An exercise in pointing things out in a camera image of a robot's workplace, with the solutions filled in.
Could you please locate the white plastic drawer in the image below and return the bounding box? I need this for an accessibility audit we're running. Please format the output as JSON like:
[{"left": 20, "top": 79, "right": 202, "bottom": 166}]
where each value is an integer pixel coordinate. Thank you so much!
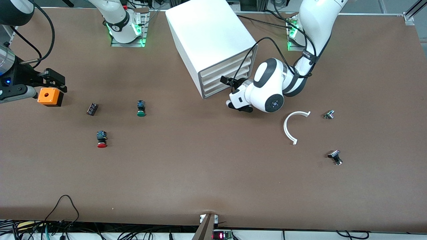
[
  {"left": 203, "top": 80, "right": 239, "bottom": 98},
  {"left": 201, "top": 58, "right": 252, "bottom": 86},
  {"left": 202, "top": 65, "right": 251, "bottom": 92},
  {"left": 201, "top": 50, "right": 253, "bottom": 80}
]

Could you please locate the white drawer cabinet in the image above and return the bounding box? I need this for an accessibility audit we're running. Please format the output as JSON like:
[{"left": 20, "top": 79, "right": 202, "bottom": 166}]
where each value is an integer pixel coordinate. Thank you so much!
[{"left": 165, "top": 0, "right": 259, "bottom": 99}]

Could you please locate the orange box with black base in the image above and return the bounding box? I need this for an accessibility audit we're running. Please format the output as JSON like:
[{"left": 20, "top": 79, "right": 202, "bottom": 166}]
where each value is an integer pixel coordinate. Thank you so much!
[{"left": 37, "top": 87, "right": 64, "bottom": 107}]

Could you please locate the white curved plastic arc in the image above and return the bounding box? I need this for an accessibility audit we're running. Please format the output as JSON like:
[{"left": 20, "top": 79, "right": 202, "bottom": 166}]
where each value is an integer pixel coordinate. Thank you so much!
[{"left": 283, "top": 111, "right": 311, "bottom": 146}]

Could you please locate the small device with red display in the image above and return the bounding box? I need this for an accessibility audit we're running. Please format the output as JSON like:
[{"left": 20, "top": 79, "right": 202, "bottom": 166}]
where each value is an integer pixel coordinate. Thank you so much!
[{"left": 212, "top": 229, "right": 233, "bottom": 240}]

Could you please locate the aluminium frame profile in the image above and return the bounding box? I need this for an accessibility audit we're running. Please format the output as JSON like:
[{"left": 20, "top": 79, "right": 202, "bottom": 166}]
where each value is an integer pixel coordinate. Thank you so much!
[
  {"left": 403, "top": 0, "right": 427, "bottom": 27},
  {"left": 7, "top": 26, "right": 18, "bottom": 48}
]

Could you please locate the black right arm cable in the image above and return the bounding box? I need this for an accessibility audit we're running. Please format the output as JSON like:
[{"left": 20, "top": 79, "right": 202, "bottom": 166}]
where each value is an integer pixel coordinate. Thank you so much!
[{"left": 6, "top": 0, "right": 56, "bottom": 69}]

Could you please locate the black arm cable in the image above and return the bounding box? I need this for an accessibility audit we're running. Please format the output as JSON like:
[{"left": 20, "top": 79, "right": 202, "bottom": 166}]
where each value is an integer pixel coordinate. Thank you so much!
[
  {"left": 232, "top": 36, "right": 318, "bottom": 94},
  {"left": 6, "top": 0, "right": 56, "bottom": 69}
]

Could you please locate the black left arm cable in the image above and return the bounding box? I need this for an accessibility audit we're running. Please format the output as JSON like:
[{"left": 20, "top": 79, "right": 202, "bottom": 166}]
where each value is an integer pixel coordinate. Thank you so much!
[{"left": 232, "top": 36, "right": 318, "bottom": 94}]

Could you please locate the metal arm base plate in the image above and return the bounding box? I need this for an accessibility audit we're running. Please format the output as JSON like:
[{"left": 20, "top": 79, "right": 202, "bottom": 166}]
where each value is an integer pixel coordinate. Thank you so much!
[
  {"left": 287, "top": 14, "right": 302, "bottom": 52},
  {"left": 110, "top": 7, "right": 149, "bottom": 48}
]

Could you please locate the black cable on table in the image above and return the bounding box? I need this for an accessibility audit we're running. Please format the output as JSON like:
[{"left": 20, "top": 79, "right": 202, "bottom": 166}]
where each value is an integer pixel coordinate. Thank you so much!
[{"left": 235, "top": 9, "right": 296, "bottom": 30}]

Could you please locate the black looped cable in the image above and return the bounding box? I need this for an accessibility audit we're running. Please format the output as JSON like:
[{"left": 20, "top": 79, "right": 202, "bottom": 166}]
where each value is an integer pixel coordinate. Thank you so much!
[{"left": 44, "top": 195, "right": 80, "bottom": 230}]

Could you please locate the black capped metal switch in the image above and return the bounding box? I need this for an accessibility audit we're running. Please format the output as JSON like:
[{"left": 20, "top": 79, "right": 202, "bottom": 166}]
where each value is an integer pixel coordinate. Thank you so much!
[{"left": 327, "top": 150, "right": 343, "bottom": 166}]

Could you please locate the silver clamp bracket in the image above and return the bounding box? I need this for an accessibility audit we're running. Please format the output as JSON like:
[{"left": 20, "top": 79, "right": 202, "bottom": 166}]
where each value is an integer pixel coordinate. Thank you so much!
[{"left": 199, "top": 214, "right": 219, "bottom": 225}]

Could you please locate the brown camera stand bar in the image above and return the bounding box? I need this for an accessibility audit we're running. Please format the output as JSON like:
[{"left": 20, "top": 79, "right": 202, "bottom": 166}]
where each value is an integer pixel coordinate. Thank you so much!
[{"left": 191, "top": 213, "right": 216, "bottom": 240}]

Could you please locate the tangled black cable bundle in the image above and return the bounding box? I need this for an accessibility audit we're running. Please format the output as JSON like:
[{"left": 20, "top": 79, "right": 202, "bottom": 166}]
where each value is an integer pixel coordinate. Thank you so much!
[{"left": 0, "top": 219, "right": 200, "bottom": 240}]

